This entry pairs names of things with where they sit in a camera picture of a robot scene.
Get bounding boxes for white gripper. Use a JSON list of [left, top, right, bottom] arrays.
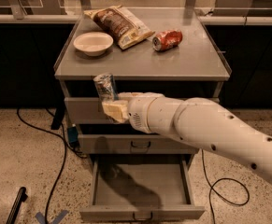
[[102, 92, 164, 133]]

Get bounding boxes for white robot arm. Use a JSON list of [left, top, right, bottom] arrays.
[[102, 92, 272, 185]]

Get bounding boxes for grey top drawer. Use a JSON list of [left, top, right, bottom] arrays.
[[64, 96, 221, 125]]

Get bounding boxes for grey drawer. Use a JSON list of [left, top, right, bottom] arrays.
[[80, 155, 205, 222], [64, 96, 221, 125], [79, 134, 198, 154]]

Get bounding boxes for grey middle drawer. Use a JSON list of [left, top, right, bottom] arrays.
[[79, 134, 198, 154]]

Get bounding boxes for grey drawer cabinet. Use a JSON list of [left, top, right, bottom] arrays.
[[55, 7, 231, 164]]

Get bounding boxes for crushed orange soda can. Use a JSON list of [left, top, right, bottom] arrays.
[[152, 29, 183, 51]]

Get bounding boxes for grey bottom drawer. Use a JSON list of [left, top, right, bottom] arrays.
[[80, 155, 205, 222]]

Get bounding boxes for dark counter cabinets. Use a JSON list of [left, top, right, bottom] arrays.
[[0, 23, 272, 108]]

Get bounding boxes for blue power adapter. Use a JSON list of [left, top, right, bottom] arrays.
[[67, 126, 79, 148]]

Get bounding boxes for white bowl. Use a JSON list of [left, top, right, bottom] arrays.
[[73, 32, 113, 57]]

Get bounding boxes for brown chip bag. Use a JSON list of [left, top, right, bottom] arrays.
[[84, 6, 154, 50]]

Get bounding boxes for black bar on floor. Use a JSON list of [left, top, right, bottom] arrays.
[[6, 187, 28, 224]]

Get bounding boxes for blue tape cross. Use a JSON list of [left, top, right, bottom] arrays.
[[35, 209, 70, 224]]

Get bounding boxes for black cable left floor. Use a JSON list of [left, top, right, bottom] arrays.
[[16, 107, 87, 224]]

